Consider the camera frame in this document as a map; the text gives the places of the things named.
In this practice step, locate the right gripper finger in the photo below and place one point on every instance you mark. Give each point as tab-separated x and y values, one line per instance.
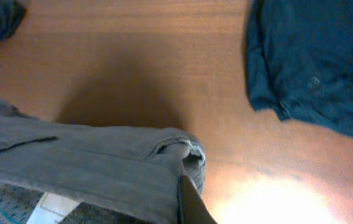
192	209

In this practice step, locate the grey shorts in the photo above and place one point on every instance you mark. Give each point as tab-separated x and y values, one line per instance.
134	171

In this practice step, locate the navy blue folded garment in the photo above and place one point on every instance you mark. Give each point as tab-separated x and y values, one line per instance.
300	61

